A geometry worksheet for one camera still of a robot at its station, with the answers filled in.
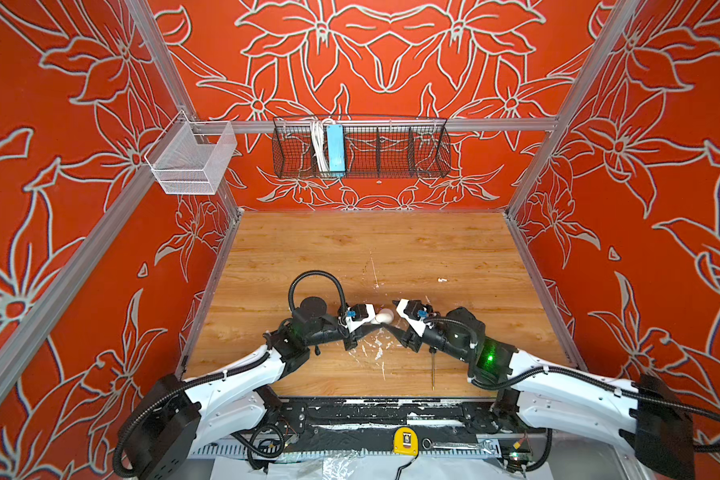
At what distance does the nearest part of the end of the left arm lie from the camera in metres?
0.60

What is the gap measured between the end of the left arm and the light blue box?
1.51ft

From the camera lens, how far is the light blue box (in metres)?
0.90
